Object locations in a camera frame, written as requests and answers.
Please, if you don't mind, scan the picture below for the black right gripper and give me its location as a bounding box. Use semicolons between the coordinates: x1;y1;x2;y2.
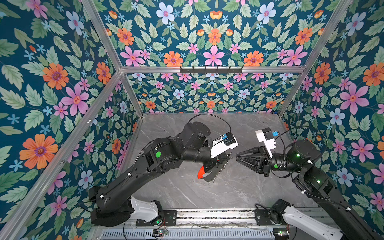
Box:
237;145;302;179

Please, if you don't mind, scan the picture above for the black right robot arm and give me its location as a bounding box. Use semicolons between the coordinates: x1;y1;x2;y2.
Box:
236;140;382;240

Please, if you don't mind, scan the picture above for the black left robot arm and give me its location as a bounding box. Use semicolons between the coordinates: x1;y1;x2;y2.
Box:
89;122;238;227

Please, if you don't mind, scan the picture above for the black hook rack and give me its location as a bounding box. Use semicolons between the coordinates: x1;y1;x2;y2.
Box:
179;66;243;75

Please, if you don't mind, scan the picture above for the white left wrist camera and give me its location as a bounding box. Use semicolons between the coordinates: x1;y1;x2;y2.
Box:
210;132;239;158

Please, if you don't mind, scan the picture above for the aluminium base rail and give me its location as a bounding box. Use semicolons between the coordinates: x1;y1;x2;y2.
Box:
125;208;289;229

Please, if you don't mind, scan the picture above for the white perforated cable tray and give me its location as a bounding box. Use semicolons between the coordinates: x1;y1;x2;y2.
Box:
101;229;275;240

